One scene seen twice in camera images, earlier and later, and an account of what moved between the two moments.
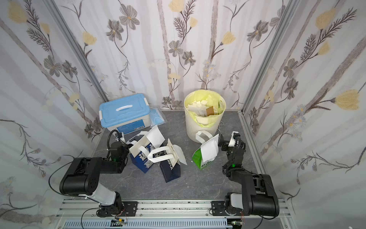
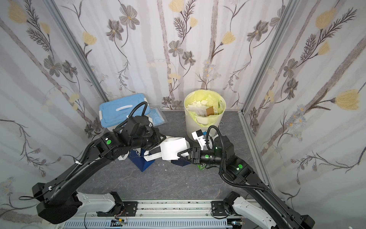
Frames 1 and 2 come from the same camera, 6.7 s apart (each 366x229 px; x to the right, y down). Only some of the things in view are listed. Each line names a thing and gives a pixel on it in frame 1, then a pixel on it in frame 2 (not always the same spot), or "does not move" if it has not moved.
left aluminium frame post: x=75 y=46 does not move
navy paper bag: x=161 y=155 to x=181 y=162
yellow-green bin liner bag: x=210 y=97 does not move
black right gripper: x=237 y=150 to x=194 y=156
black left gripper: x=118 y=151 to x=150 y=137
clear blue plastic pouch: x=156 y=117 does not move
